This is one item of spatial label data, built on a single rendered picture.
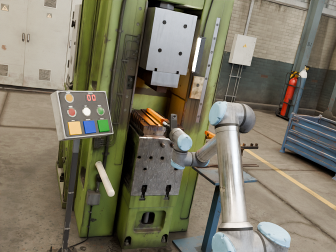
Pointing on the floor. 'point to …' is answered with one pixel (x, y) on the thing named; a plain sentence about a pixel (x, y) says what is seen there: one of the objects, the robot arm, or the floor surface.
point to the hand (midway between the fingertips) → (165, 121)
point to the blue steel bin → (312, 139)
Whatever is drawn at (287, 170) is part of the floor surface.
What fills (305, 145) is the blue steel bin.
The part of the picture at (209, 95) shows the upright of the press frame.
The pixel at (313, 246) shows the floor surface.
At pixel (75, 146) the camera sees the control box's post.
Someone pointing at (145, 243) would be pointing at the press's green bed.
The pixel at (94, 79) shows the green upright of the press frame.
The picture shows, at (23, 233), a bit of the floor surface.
